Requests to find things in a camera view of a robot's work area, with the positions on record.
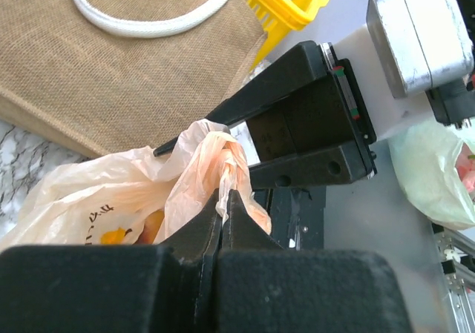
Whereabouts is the burlap tote bag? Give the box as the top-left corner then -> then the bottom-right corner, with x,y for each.
1,0 -> 266,156

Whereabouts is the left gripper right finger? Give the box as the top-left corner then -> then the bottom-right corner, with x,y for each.
214,191 -> 412,332

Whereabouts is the pale green plastic bag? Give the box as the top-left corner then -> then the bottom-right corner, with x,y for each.
389,119 -> 474,230

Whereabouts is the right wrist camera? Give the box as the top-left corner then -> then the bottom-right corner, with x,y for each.
332,0 -> 474,142

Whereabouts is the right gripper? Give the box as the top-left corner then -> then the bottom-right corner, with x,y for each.
154,41 -> 377,189

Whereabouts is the yellow mesh basket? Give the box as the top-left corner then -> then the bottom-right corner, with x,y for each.
245,0 -> 329,66

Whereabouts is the orange plastic grocery bag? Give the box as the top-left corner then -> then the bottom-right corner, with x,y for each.
1,119 -> 272,248

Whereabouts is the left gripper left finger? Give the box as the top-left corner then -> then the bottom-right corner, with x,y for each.
1,196 -> 221,332

